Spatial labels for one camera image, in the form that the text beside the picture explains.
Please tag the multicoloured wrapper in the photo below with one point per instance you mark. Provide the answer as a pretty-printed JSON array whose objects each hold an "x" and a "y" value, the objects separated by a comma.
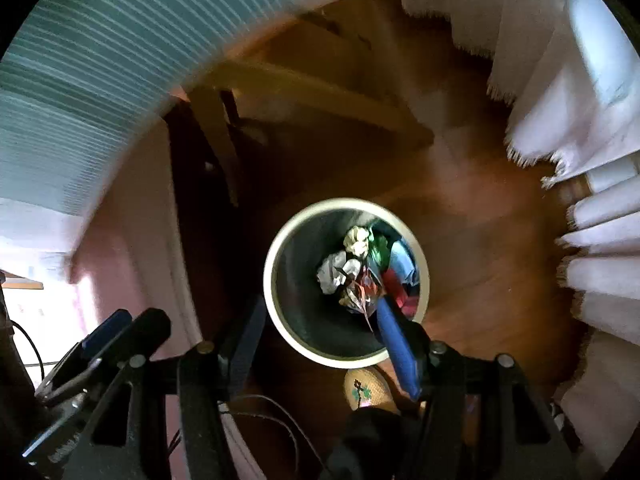
[{"x": 362, "y": 290}]

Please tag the teal and white printed tablecloth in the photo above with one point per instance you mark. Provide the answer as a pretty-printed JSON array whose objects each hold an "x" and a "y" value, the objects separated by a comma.
[{"x": 100, "y": 85}]

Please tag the white round waste bin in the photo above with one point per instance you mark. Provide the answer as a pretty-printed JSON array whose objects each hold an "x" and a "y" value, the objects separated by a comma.
[{"x": 300, "y": 320}]

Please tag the white pleated lace cover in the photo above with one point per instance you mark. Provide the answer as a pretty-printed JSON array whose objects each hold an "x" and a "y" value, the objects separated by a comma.
[{"x": 605, "y": 270}]

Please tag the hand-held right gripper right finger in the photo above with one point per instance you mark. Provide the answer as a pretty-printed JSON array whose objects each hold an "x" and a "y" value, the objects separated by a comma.
[{"x": 395, "y": 350}]

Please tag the white fringed cloth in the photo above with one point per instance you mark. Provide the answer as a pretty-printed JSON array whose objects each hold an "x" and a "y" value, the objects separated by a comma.
[{"x": 550, "y": 85}]

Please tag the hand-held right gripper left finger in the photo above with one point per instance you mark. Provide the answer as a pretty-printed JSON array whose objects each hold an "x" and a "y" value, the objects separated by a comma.
[{"x": 245, "y": 345}]

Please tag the wooden table frame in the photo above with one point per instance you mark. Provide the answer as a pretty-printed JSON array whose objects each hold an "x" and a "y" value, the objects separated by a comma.
[{"x": 320, "y": 90}]

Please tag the pink undercloth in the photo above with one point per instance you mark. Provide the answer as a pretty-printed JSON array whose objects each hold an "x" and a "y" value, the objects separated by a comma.
[{"x": 135, "y": 220}]

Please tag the beige embroidered slipper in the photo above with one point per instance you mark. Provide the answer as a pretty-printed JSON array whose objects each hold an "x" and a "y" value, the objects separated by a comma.
[{"x": 367, "y": 385}]

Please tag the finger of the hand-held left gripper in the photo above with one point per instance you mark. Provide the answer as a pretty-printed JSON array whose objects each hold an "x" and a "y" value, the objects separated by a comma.
[
  {"x": 105, "y": 330},
  {"x": 147, "y": 327}
]

